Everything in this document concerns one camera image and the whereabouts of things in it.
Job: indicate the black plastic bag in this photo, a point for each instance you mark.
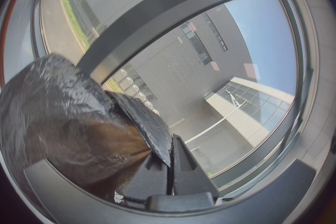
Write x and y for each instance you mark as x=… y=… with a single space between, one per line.
x=52 y=112

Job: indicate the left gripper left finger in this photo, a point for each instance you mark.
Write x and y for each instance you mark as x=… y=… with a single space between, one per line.
x=149 y=181

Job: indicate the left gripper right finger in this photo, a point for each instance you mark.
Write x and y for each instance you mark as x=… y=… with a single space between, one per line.
x=189 y=175

